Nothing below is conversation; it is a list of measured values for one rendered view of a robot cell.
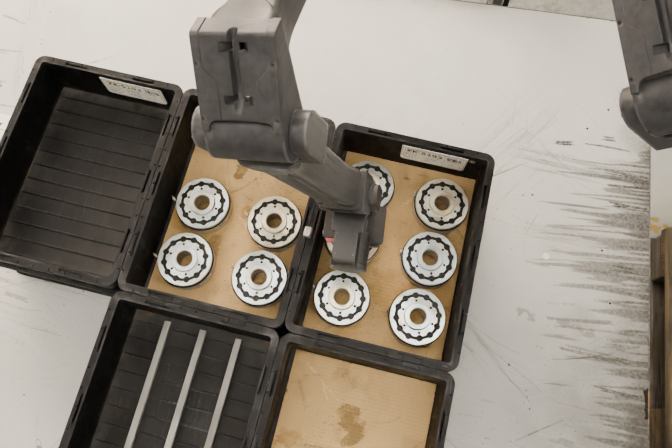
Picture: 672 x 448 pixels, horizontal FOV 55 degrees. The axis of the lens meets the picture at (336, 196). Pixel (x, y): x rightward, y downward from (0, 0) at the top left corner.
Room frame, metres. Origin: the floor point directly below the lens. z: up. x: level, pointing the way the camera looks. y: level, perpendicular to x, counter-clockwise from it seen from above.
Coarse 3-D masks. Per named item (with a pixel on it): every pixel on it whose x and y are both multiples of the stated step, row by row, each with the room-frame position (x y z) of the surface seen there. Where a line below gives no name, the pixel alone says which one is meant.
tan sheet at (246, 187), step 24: (192, 168) 0.46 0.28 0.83; (216, 168) 0.46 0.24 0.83; (240, 168) 0.46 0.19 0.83; (240, 192) 0.41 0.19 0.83; (264, 192) 0.41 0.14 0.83; (288, 192) 0.41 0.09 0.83; (240, 216) 0.36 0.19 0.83; (216, 240) 0.31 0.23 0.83; (240, 240) 0.31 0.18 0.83; (216, 264) 0.27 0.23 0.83; (288, 264) 0.26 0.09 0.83; (168, 288) 0.22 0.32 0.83; (216, 288) 0.22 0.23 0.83; (264, 312) 0.17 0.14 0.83
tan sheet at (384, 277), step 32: (352, 160) 0.47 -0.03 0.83; (384, 160) 0.47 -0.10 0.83; (416, 192) 0.40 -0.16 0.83; (416, 224) 0.34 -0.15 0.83; (320, 256) 0.28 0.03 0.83; (384, 256) 0.28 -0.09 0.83; (384, 288) 0.22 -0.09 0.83; (416, 288) 0.21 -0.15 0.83; (448, 288) 0.21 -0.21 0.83; (320, 320) 0.16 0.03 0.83; (384, 320) 0.16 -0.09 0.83; (416, 320) 0.16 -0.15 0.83; (448, 320) 0.15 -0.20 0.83; (416, 352) 0.10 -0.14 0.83
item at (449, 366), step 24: (336, 144) 0.47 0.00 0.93; (408, 144) 0.47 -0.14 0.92; (432, 144) 0.46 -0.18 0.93; (480, 216) 0.32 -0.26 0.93; (312, 240) 0.28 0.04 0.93; (480, 240) 0.28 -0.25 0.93; (288, 312) 0.16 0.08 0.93; (312, 336) 0.12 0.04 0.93; (336, 336) 0.12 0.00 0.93; (456, 336) 0.11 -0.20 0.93; (408, 360) 0.08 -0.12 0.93; (432, 360) 0.08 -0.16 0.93; (456, 360) 0.08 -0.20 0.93
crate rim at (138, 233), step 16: (192, 96) 0.57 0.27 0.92; (176, 112) 0.54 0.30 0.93; (176, 128) 0.50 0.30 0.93; (160, 160) 0.44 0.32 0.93; (160, 176) 0.41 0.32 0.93; (144, 208) 0.35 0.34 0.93; (144, 224) 0.32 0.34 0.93; (304, 224) 0.32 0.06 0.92; (304, 240) 0.28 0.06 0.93; (128, 256) 0.26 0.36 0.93; (128, 272) 0.23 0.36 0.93; (128, 288) 0.20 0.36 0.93; (144, 288) 0.20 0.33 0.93; (288, 288) 0.20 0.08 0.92; (192, 304) 0.17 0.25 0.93; (208, 304) 0.17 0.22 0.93; (288, 304) 0.17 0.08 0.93; (256, 320) 0.15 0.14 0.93; (272, 320) 0.15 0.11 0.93
